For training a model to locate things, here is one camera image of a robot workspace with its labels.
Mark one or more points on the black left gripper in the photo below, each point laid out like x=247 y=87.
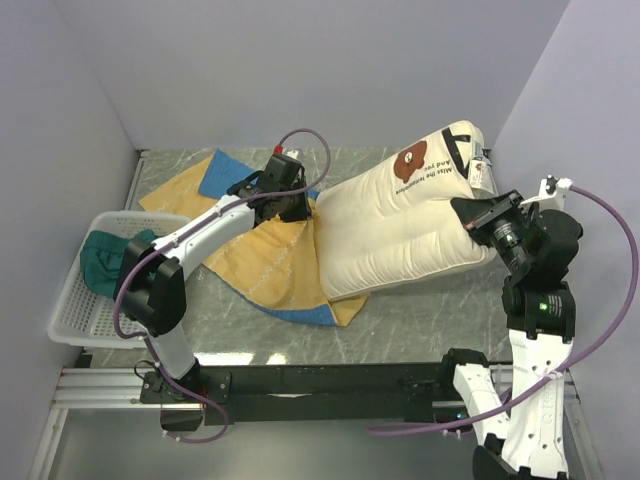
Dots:
x=302 y=213

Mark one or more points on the cream pillow with bear print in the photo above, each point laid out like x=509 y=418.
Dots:
x=393 y=224

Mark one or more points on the black base beam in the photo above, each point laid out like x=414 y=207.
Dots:
x=407 y=392

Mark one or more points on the white plastic basket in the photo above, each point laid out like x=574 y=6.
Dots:
x=84 y=319

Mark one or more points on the green cloth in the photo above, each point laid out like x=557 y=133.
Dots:
x=101 y=258

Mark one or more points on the aluminium rail frame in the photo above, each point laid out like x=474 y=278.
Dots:
x=84 y=389

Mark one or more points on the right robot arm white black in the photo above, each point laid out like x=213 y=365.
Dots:
x=523 y=440

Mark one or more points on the blue and yellow pillowcase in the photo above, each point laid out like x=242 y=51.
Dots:
x=273 y=267

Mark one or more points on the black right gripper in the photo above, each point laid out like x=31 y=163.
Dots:
x=477 y=214

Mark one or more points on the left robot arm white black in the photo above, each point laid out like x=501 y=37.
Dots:
x=151 y=288

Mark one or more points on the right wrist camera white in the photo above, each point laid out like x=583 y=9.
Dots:
x=551 y=195

